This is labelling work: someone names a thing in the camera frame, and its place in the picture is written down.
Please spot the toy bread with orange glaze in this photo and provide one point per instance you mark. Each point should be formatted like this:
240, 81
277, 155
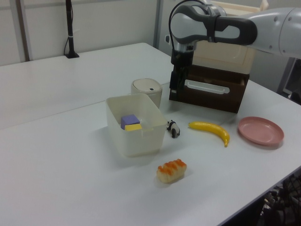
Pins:
171, 171

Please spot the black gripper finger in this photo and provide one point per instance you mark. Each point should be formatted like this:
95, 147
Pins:
174, 81
184, 75

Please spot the white grey Franka robot arm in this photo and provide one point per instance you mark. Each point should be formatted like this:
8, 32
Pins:
235, 28

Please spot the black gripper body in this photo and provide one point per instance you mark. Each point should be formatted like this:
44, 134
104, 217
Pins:
182, 57

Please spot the small cream lidded bin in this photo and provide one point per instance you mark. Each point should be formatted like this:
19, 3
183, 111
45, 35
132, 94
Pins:
150, 90

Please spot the light wooden crate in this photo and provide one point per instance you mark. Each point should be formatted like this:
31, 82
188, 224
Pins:
237, 8

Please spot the brown wooden drawer box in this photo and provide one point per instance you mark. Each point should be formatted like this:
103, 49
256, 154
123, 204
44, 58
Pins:
225, 55

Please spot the purple cube block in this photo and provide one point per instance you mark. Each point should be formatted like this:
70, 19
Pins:
129, 120

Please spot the panda toy figure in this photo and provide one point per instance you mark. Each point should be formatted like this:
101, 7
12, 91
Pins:
174, 129

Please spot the pink plastic plate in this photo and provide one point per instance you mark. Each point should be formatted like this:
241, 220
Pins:
260, 130

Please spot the yellow block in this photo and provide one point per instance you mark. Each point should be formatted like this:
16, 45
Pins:
133, 127

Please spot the black camera stand pole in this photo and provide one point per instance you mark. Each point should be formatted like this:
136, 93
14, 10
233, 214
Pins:
70, 35

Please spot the yellow toy banana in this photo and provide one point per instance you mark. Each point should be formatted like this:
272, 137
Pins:
211, 129

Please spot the cream plastic storage box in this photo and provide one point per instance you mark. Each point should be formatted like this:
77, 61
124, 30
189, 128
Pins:
141, 141

